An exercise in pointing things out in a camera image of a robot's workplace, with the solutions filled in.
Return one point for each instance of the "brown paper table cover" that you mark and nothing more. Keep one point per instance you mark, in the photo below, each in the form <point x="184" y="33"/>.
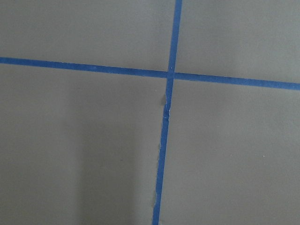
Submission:
<point x="149" y="112"/>

